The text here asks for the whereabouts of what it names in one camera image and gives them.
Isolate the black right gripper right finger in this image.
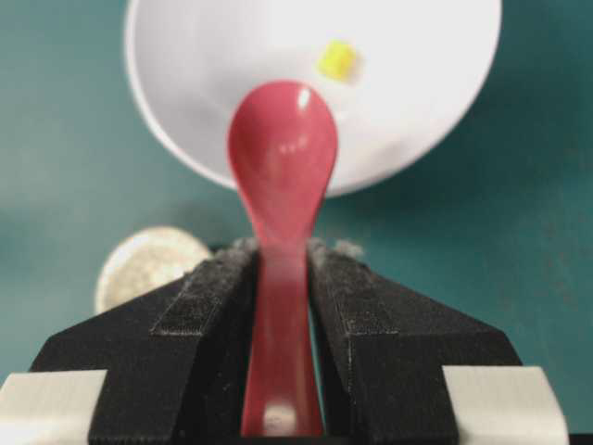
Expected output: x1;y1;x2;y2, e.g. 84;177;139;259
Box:
305;238;569;445

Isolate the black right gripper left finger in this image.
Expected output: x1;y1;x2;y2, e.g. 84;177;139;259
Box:
0;238;260;445

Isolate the red plastic spoon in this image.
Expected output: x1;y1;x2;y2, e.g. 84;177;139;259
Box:
227;81;338;437

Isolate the white bowl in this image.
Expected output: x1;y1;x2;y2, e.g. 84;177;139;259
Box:
123;1;503;197

